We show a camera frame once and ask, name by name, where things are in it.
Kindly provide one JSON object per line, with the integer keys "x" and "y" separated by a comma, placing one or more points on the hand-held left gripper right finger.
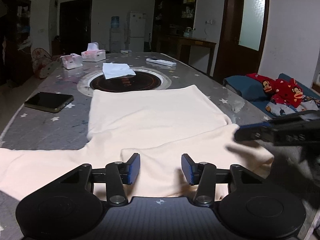
{"x": 188, "y": 170}

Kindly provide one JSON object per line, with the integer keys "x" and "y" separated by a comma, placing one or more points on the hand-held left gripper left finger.
{"x": 133, "y": 167}

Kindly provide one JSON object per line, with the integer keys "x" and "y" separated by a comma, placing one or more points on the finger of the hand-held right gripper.
{"x": 252, "y": 135}
{"x": 253, "y": 125}

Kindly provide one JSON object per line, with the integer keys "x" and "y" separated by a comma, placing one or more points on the cream long-sleeve garment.
{"x": 155, "y": 115}

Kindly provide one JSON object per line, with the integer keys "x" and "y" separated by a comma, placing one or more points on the cartoon print cloth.
{"x": 282, "y": 109}

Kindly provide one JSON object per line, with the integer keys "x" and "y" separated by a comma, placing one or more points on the blue covered sofa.
{"x": 245, "y": 87}

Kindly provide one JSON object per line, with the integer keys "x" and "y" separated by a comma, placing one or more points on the red monkey print garment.
{"x": 282, "y": 90}

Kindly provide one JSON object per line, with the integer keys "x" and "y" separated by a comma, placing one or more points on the grey star print tablecloth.
{"x": 62, "y": 130}

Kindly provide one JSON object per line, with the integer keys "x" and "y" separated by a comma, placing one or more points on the round black induction cooktop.
{"x": 140, "y": 82}

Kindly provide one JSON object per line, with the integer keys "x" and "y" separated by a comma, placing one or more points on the wooden door with frosted glass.
{"x": 230, "y": 42}

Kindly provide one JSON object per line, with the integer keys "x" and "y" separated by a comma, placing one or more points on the white folded cloth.
{"x": 117, "y": 70}

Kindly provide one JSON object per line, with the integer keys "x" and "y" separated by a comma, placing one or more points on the wooden side table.
{"x": 190, "y": 42}

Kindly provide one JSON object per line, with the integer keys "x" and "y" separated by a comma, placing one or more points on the white remote control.
{"x": 161, "y": 62}

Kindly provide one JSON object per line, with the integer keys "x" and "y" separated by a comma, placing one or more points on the glass jar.
{"x": 188, "y": 32}

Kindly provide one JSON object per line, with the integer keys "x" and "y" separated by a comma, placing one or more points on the small blue white packet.
{"x": 125, "y": 51}

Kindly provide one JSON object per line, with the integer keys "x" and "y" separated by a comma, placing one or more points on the pink tissue box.
{"x": 93, "y": 55}

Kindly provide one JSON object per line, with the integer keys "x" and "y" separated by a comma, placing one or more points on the small white tissue pack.
{"x": 71, "y": 62}

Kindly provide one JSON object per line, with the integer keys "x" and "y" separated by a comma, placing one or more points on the white water dispenser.
{"x": 114, "y": 41}

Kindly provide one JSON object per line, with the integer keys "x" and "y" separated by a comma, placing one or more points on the white refrigerator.
{"x": 136, "y": 32}

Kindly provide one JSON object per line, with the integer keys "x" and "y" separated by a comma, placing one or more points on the dark wooden shelf cabinet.
{"x": 170, "y": 10}

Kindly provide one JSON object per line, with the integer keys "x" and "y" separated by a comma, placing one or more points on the blue water bottle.
{"x": 115, "y": 22}

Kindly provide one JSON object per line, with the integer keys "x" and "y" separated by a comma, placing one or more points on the dark entrance door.
{"x": 75, "y": 27}

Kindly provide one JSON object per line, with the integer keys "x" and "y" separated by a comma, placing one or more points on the wooden shelf unit by archway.
{"x": 15, "y": 42}

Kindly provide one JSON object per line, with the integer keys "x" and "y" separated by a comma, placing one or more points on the smartphone with gold frame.
{"x": 47, "y": 102}

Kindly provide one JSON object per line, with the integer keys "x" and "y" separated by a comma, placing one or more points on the white wall socket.
{"x": 209, "y": 22}

